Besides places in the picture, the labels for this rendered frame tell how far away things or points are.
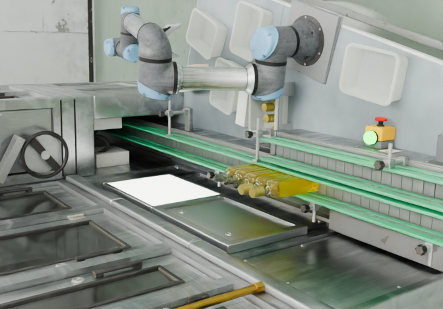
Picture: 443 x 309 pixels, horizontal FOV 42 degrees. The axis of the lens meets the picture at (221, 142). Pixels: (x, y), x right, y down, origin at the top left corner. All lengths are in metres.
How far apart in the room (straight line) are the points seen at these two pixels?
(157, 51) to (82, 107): 0.81
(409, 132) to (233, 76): 0.63
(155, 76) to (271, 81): 0.42
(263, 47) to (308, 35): 0.19
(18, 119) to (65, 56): 3.02
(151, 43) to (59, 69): 3.65
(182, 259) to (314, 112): 0.80
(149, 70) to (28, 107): 0.79
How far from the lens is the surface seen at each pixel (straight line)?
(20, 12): 5.47
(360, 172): 1.93
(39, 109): 2.65
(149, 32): 2.01
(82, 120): 2.71
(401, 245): 1.87
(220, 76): 2.05
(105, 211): 2.24
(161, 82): 2.00
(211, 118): 2.75
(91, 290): 1.62
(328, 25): 2.14
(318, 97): 2.21
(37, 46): 5.52
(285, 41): 2.08
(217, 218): 2.05
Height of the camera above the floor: 2.33
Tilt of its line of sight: 36 degrees down
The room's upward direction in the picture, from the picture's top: 96 degrees counter-clockwise
